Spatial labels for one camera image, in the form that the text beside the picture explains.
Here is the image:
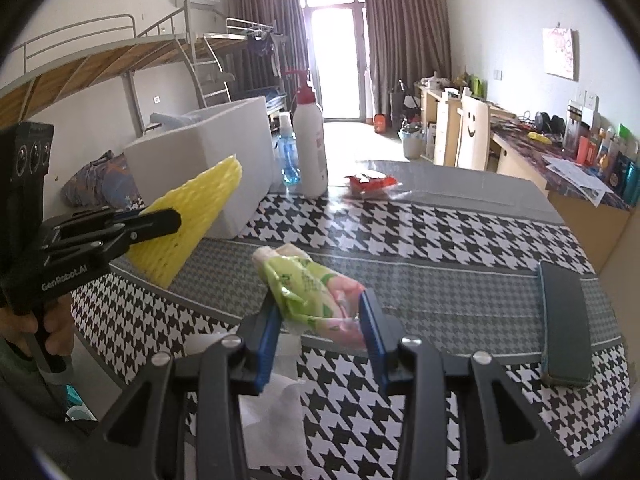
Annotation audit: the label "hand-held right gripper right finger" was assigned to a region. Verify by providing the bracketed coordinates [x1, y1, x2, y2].
[359, 289, 583, 480]

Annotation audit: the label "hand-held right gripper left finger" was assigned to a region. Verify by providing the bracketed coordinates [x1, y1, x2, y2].
[97, 295, 283, 480]

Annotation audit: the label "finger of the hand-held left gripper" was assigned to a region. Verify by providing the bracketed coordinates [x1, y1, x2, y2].
[60, 208, 182, 261]

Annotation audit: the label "yellow foam net sleeve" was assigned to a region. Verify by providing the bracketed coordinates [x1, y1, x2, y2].
[124, 155, 244, 290]

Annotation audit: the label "green wet wipes packet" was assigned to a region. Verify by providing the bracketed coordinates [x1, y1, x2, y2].
[251, 242, 368, 351]

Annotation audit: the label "white foam box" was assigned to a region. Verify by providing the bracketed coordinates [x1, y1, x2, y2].
[123, 96, 275, 241]

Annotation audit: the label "person's left hand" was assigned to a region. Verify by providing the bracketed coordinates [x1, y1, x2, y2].
[0, 294, 77, 361]

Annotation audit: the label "blue patterned quilt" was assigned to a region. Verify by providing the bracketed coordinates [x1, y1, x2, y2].
[102, 152, 146, 211]

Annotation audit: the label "grey orange jacket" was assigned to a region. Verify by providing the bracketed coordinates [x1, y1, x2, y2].
[62, 150, 118, 207]

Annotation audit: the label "white tissue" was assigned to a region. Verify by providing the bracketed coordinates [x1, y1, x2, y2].
[185, 332, 307, 468]

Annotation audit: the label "houndstooth tablecloth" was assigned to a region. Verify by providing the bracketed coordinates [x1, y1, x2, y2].
[70, 160, 628, 480]

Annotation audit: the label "metal bunk bed with ladder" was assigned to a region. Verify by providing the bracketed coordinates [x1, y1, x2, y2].
[0, 0, 236, 131]

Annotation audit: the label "blue liquid spray bottle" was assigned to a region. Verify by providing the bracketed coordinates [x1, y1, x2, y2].
[275, 112, 302, 187]

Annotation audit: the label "red snack packet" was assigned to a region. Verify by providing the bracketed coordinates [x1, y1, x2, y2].
[344, 172, 398, 198]

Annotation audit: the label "white bottle with red pump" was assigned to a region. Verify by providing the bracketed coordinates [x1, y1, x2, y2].
[285, 67, 329, 199]

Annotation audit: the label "dark rectangular case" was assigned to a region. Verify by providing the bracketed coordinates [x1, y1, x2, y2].
[537, 260, 594, 388]

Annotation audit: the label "teal plastic object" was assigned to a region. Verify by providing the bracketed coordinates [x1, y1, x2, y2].
[64, 384, 99, 422]

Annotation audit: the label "white trash bin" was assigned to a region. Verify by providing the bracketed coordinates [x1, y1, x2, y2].
[398, 122, 426, 158]

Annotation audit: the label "dark hanging clothes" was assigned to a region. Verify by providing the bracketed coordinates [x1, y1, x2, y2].
[247, 35, 278, 58]

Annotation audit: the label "wooden desk with drawers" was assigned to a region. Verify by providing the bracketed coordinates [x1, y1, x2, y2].
[419, 85, 501, 166]

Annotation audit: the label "wooden desk with patterned top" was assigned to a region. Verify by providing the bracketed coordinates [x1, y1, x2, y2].
[487, 115, 633, 276]

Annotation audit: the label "wooden chair with smiley face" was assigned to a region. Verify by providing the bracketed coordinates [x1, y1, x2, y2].
[455, 87, 493, 172]

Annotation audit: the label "black bag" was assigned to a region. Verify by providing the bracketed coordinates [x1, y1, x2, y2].
[390, 80, 421, 121]

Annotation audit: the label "brown curtain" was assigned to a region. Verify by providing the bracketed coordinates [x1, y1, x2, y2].
[361, 0, 453, 121]
[227, 0, 307, 106]

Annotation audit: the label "glass balcony door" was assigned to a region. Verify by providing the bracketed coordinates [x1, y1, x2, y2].
[297, 0, 371, 121]

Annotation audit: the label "printed papers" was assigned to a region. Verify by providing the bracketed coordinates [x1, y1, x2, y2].
[542, 155, 613, 207]

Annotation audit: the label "black headphones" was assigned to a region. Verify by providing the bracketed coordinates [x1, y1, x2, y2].
[534, 111, 566, 133]

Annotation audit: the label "row of bottles and boxes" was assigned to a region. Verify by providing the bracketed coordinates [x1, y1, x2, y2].
[565, 101, 640, 193]

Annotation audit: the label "pink wall picture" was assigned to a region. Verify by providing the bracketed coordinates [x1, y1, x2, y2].
[542, 26, 581, 81]

